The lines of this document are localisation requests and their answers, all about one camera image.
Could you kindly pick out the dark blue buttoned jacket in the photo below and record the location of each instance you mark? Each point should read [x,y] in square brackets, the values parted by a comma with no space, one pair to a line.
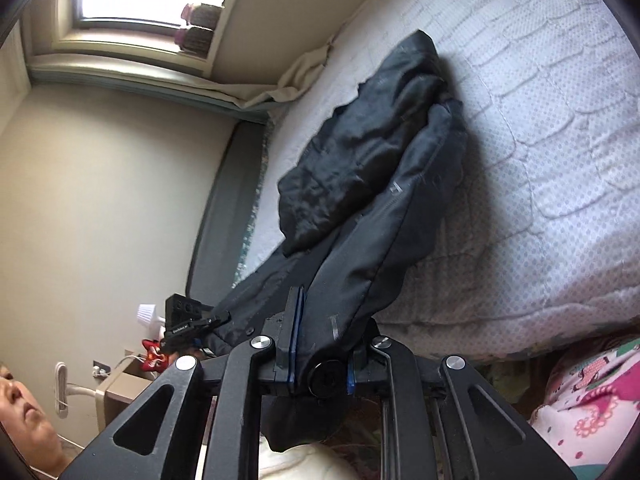
[360,185]

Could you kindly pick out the white table lamp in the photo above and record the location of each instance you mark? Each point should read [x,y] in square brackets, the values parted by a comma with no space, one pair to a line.
[147,315]

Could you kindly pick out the red toy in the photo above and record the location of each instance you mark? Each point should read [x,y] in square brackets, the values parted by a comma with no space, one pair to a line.
[152,357]

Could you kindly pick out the beige curtain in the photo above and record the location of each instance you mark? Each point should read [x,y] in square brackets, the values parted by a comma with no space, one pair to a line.
[295,80]

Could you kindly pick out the white wall power strip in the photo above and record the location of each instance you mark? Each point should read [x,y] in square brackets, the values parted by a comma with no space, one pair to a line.
[60,390]

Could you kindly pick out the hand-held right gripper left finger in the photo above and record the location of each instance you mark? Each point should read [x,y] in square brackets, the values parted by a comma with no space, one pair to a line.
[295,360]

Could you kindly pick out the dark grey bed board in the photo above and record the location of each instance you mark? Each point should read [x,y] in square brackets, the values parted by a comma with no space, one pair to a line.
[220,210]

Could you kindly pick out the beige bedside table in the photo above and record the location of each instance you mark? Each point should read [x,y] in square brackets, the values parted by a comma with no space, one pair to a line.
[125,385]

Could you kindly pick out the person's head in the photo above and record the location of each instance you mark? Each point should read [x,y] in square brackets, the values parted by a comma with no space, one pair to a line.
[25,410]

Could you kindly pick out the white quilted bed pad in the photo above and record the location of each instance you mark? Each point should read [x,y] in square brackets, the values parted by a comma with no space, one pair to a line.
[550,135]

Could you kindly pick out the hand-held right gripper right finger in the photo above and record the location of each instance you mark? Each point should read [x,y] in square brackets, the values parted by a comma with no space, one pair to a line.
[351,375]

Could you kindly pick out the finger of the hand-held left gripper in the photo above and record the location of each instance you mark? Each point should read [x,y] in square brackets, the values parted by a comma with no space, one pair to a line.
[217,318]

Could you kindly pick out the pink printed pajama pants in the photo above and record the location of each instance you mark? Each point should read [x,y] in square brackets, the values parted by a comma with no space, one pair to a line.
[590,410]

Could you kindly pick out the jar with pink lid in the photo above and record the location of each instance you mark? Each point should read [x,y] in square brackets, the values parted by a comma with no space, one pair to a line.
[195,40]
[202,15]

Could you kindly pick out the person's cream top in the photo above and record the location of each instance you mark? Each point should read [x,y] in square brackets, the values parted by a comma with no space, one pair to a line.
[310,465]

